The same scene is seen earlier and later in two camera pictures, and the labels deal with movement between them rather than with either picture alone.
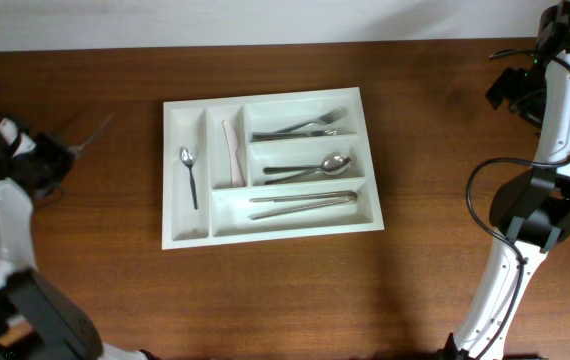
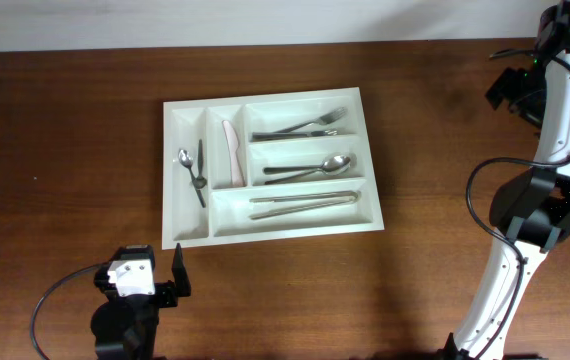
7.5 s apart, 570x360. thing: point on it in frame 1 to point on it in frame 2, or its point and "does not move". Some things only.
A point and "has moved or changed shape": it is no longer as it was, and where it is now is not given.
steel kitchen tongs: x=343 y=197 does not move
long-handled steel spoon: x=74 y=150 to x=200 y=182
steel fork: x=323 y=120 does not move
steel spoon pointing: x=333 y=165 does not move
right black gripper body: x=503 y=87 does not move
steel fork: x=257 y=136 does not move
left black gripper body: x=58 y=157 to x=166 y=292
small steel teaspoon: x=188 y=158 has moved or changed shape
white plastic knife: x=231 y=140 does not move
